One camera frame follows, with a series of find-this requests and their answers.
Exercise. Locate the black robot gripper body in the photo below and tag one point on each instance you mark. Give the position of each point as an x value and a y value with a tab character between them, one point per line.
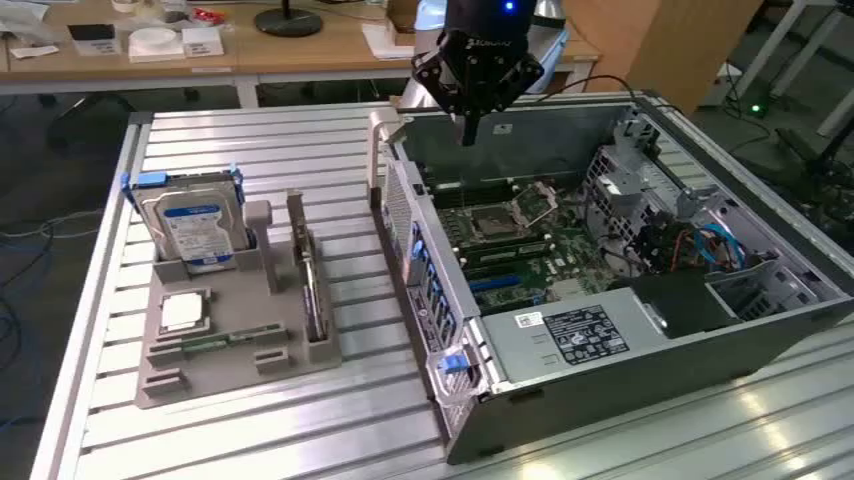
490	30

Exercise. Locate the graphics card with metal bracket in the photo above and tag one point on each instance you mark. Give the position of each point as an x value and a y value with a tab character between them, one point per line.
309	280

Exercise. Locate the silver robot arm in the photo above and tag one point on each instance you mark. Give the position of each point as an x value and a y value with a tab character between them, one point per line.
420	95

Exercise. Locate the white paper booklet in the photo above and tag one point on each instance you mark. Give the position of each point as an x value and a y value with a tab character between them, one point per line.
390	42

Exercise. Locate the brown cardboard box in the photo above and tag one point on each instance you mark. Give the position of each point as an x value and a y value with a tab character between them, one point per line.
400	15

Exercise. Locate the grey card retention latch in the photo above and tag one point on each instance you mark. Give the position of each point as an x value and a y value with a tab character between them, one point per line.
383	150

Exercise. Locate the wooden desk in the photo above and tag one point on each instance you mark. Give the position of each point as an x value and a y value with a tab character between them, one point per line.
300	55

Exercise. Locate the wooden cabinet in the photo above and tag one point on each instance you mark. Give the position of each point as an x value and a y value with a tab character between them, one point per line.
667	45

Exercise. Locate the black lamp base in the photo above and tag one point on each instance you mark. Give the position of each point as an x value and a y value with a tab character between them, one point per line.
287	25

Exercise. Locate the metal socket cover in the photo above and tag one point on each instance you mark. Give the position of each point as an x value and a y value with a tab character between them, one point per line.
536	202

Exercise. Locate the perforated metal disk bay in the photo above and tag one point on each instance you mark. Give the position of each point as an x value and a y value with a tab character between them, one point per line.
614	200

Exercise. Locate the CPU socket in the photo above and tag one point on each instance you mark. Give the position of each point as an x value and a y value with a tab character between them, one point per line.
492	221

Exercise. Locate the black RAM slot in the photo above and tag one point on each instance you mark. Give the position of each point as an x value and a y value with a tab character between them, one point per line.
504	254
506	260
502	249
500	244

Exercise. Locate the plain white box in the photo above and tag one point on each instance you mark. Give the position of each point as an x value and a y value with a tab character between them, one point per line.
201	42

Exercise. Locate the red small item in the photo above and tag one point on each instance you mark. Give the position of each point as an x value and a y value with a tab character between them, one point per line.
209	16

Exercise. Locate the green motherboard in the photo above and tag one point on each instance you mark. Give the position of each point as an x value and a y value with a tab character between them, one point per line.
567	250

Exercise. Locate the black expansion slot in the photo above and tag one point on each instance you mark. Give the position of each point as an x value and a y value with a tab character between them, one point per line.
494	274

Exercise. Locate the white box with round tape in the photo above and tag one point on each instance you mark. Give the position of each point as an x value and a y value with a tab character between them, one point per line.
156	45

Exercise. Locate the blue expansion slot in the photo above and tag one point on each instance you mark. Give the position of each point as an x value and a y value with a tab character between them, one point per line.
494	286

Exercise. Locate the silver chipset heatsink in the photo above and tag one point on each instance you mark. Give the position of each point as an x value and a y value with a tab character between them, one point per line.
568	286

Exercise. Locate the black metal stand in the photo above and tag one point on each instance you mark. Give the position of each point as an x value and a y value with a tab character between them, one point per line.
807	150

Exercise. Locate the hard disk with blue carrier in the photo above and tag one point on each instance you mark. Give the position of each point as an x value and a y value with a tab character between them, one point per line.
193	225

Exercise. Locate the white box with black top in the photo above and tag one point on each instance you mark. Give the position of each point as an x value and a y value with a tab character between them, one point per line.
95	40

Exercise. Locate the grey power supply unit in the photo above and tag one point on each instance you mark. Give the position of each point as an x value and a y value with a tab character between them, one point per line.
520	345

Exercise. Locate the small metal disk bay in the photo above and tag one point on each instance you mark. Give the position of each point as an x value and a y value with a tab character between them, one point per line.
754	295

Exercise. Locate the blue case latch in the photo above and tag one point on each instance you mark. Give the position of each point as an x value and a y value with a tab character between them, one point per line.
455	362

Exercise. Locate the white paper label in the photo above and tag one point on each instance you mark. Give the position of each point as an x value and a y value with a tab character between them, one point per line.
33	51

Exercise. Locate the silver CPU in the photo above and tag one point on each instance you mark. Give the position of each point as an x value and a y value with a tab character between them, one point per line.
181	314

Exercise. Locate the green RAM stick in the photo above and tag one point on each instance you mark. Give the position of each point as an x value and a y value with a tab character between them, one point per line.
227	339

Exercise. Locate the clear plastic bag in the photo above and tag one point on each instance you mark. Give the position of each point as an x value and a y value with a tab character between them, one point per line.
27	20

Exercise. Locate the grey parts rack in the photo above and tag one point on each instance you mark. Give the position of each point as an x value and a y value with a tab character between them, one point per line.
227	365

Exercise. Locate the open grey PC case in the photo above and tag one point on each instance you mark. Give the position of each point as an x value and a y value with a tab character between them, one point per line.
600	400

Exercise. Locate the white table frame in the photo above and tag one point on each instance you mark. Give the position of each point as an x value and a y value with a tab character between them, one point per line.
787	45

